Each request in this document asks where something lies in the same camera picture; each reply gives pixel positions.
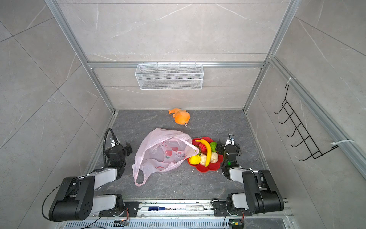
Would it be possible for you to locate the beige fake bun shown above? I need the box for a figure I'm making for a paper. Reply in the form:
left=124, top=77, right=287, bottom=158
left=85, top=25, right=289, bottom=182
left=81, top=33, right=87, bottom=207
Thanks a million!
left=200, top=154, right=207, bottom=166
left=210, top=152, right=219, bottom=164

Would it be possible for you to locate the yellow fake banana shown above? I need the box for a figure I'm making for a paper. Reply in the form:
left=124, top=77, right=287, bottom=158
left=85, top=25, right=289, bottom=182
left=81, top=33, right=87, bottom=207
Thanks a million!
left=196, top=139, right=212, bottom=167

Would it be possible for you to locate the red flower-shaped plate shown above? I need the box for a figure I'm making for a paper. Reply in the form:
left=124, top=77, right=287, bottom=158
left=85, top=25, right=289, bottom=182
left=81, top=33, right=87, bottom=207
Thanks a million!
left=187, top=137, right=223, bottom=173

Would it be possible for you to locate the red fake fruit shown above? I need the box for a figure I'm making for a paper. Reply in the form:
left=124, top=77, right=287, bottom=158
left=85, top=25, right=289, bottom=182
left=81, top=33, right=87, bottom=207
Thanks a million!
left=198, top=143, right=207, bottom=155

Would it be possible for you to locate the pink plastic bag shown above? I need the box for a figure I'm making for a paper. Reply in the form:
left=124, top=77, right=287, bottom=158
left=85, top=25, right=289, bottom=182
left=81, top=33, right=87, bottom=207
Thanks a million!
left=132, top=128, right=199, bottom=187

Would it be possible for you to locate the yellow fake round fruit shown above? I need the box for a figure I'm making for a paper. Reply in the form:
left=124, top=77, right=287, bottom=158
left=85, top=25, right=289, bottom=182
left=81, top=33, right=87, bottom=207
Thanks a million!
left=189, top=155, right=201, bottom=166

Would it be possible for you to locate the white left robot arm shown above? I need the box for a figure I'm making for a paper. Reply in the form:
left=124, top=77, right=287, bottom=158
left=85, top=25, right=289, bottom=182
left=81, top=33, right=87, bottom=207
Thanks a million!
left=41, top=140, right=132, bottom=222

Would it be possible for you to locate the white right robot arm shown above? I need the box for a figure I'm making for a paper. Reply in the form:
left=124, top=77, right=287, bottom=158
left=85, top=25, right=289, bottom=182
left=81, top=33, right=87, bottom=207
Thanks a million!
left=211, top=134, right=285, bottom=217

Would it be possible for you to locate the orange toy fruit with loop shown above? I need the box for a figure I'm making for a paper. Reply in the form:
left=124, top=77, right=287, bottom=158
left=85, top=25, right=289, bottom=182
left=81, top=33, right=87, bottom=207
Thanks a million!
left=168, top=108, right=191, bottom=126

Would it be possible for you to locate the blue marker pen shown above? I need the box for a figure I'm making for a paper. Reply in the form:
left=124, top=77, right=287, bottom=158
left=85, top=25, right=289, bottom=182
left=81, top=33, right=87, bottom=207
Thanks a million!
left=148, top=206, right=166, bottom=211

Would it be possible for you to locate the black corrugated cable hose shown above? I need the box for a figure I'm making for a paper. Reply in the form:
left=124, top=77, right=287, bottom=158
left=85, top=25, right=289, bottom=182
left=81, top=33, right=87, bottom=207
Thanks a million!
left=102, top=128, right=118, bottom=168

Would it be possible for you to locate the white tube on rail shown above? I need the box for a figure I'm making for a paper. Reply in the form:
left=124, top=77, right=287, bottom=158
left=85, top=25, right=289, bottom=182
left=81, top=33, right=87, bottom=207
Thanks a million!
left=186, top=205, right=205, bottom=212

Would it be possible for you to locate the black wire hook rack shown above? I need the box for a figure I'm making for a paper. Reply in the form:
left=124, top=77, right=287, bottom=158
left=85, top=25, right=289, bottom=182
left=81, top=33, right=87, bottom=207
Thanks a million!
left=274, top=85, right=339, bottom=162

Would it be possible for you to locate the white wire mesh basket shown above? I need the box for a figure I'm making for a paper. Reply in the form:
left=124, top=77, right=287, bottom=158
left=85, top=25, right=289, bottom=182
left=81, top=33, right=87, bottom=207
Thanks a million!
left=135, top=63, right=204, bottom=90

